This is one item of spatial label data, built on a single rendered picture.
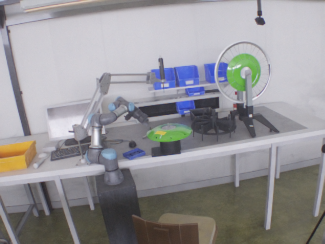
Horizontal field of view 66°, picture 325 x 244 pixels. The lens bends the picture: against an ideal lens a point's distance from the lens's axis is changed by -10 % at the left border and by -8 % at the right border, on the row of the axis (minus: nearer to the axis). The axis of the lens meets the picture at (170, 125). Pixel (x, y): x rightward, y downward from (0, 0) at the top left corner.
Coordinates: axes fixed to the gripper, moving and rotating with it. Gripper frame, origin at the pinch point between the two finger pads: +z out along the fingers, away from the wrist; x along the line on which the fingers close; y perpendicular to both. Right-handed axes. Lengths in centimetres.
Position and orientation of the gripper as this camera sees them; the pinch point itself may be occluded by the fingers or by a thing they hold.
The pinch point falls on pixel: (150, 127)
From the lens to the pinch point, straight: 193.3
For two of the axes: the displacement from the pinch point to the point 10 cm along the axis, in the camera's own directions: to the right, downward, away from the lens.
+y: 4.4, -7.4, -5.0
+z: 8.0, 5.8, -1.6
